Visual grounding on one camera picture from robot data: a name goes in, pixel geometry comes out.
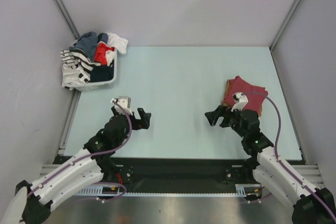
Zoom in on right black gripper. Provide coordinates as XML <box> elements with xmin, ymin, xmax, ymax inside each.
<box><xmin>204</xmin><ymin>104</ymin><xmax>247</xmax><ymax>139</ymax></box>

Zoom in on red garment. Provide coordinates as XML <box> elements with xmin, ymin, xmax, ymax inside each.
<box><xmin>94</xmin><ymin>43</ymin><xmax>117</xmax><ymax>67</ymax></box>

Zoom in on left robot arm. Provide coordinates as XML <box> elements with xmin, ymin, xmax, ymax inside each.
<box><xmin>2</xmin><ymin>97</ymin><xmax>152</xmax><ymax>223</ymax></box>

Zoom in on blue grey garment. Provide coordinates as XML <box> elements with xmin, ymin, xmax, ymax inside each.
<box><xmin>69</xmin><ymin>31</ymin><xmax>108</xmax><ymax>61</ymax></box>

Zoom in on striped garment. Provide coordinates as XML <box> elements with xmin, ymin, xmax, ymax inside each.
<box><xmin>60</xmin><ymin>50</ymin><xmax>101</xmax><ymax>90</ymax></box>

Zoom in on aluminium rail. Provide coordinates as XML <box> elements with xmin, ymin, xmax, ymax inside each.
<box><xmin>293</xmin><ymin>165</ymin><xmax>324</xmax><ymax>188</ymax></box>

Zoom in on white laundry basket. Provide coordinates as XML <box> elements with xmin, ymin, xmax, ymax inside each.
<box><xmin>73</xmin><ymin>56</ymin><xmax>118</xmax><ymax>91</ymax></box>

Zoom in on purple cable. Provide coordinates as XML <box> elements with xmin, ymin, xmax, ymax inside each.
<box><xmin>26</xmin><ymin>99</ymin><xmax>133</xmax><ymax>204</ymax></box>
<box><xmin>236</xmin><ymin>91</ymin><xmax>336</xmax><ymax>224</ymax></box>

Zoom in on white garment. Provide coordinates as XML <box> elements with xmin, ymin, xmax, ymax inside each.
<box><xmin>107</xmin><ymin>33</ymin><xmax>129</xmax><ymax>55</ymax></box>

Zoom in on maroon garment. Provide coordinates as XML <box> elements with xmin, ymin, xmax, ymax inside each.
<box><xmin>223</xmin><ymin>75</ymin><xmax>269</xmax><ymax>117</ymax></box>

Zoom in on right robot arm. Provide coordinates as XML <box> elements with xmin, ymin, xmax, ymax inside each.
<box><xmin>205</xmin><ymin>92</ymin><xmax>335</xmax><ymax>223</ymax></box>

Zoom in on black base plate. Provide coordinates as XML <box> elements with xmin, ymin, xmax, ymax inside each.
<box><xmin>109</xmin><ymin>157</ymin><xmax>259</xmax><ymax>185</ymax></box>

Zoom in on slotted cable duct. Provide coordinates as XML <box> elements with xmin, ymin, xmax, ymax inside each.
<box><xmin>75</xmin><ymin>181</ymin><xmax>263</xmax><ymax>198</ymax></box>

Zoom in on black garment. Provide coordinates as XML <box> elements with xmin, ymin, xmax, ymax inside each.
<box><xmin>90</xmin><ymin>65</ymin><xmax>114</xmax><ymax>82</ymax></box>

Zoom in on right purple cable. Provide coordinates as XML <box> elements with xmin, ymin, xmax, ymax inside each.
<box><xmin>236</xmin><ymin>91</ymin><xmax>336</xmax><ymax>224</ymax></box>

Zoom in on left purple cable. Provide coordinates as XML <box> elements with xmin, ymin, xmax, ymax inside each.
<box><xmin>26</xmin><ymin>99</ymin><xmax>133</xmax><ymax>204</ymax></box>

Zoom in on tan tank top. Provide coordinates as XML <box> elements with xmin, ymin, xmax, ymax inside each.
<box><xmin>220</xmin><ymin>78</ymin><xmax>263</xmax><ymax>116</ymax></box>

